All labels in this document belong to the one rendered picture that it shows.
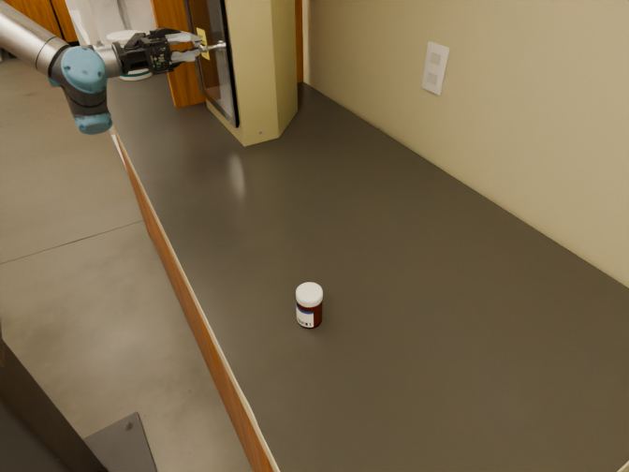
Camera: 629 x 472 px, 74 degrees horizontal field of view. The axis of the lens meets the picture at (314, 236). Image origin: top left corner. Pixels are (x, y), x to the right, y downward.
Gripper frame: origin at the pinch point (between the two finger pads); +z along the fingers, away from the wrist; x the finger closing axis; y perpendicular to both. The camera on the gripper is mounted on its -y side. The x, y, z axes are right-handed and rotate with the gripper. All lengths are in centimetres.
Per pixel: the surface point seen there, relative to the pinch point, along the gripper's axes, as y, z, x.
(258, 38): 11.1, 12.6, 1.8
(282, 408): 85, -21, -28
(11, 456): 47, -68, -63
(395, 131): 25, 48, -26
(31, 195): -171, -76, -116
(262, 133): 10.6, 11.3, -23.3
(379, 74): 15, 49, -12
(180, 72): -26.4, 0.2, -14.2
